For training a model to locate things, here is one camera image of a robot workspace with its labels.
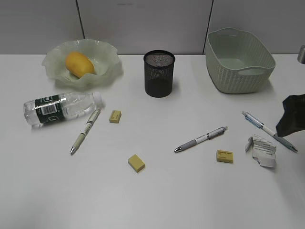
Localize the cream green retractable pen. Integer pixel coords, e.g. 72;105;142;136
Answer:
70;109;101;156

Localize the grey white retractable pen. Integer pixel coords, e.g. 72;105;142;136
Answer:
174;126;228;153

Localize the pale green wavy glass plate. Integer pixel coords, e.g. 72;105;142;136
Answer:
42;39;123;89

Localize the yellow eraser right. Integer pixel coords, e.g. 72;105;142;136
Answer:
216;150;234;164

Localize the yellow mango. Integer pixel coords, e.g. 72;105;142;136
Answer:
65;52;95;78

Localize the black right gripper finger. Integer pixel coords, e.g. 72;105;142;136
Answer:
276;94;305;137

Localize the yellow eraser front centre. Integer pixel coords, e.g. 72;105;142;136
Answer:
128;154;145;173

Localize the pale green plastic basket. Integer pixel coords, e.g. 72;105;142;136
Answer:
205;28;276;94

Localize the white waste paper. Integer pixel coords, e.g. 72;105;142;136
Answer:
245;135;277;168

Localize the clear water bottle green label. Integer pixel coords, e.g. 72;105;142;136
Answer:
23;92;105;128

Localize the yellow eraser near bottle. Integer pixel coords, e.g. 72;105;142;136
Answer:
109;110;122;124

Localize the black mesh pen holder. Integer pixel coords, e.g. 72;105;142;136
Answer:
143;50;175;98

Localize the blue clear retractable pen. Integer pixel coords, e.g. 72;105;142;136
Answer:
242;111;298;153

